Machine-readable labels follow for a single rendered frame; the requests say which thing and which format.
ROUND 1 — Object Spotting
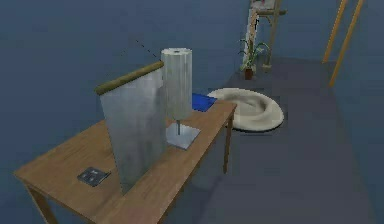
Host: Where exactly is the white cylinder lamp silver base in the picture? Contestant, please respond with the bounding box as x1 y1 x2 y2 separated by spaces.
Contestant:
160 47 202 151

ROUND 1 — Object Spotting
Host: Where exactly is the cream round floor cushion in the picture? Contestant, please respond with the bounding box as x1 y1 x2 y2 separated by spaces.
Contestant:
206 87 285 133

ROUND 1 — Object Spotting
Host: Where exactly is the green house plant brown pot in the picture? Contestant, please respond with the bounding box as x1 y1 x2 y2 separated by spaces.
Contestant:
237 38 272 81

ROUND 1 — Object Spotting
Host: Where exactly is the brown wooden table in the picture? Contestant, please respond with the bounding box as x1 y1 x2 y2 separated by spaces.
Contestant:
13 98 238 224

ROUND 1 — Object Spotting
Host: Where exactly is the dark grey remote control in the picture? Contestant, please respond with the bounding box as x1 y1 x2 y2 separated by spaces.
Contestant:
76 166 112 188

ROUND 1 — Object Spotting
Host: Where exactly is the yellow wooden pole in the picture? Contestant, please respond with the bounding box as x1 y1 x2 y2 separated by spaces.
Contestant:
321 0 349 64
328 0 365 89

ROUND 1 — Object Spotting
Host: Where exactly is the grey panel with wooden rail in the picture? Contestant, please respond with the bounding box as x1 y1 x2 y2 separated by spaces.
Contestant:
93 60 168 196

